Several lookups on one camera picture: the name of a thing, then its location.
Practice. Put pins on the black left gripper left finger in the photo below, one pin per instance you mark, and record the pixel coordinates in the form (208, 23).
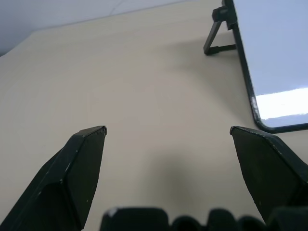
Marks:
(72, 173)

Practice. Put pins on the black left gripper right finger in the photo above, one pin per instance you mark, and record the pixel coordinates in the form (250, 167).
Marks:
(269, 173)

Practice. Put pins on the black-framed whiteboard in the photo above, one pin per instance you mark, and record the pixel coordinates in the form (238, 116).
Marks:
(274, 57)

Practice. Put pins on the black whiteboard stand leg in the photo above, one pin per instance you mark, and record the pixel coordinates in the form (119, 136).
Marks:
(217, 30)

